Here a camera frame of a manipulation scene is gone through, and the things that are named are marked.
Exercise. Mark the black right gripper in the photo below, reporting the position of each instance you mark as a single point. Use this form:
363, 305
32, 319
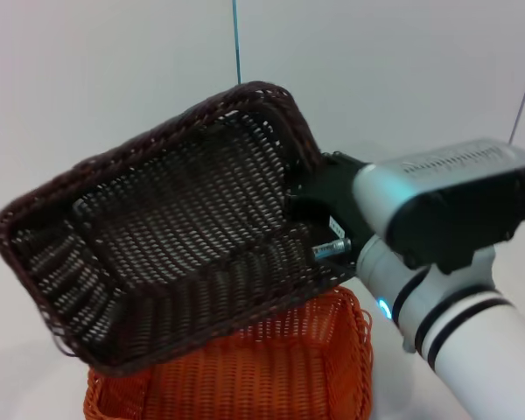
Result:
337, 188

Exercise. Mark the dark brown woven basket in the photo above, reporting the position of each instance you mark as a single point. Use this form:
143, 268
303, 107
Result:
170, 219

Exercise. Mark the orange woven plastic basket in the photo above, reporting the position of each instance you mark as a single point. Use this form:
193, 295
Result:
254, 385

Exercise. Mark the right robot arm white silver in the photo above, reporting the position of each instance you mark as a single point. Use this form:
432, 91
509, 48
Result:
455, 332

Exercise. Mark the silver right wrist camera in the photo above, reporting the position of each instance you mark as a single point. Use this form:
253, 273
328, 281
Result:
455, 192

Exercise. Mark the blue wall joint strip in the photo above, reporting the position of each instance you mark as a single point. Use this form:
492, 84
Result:
236, 44

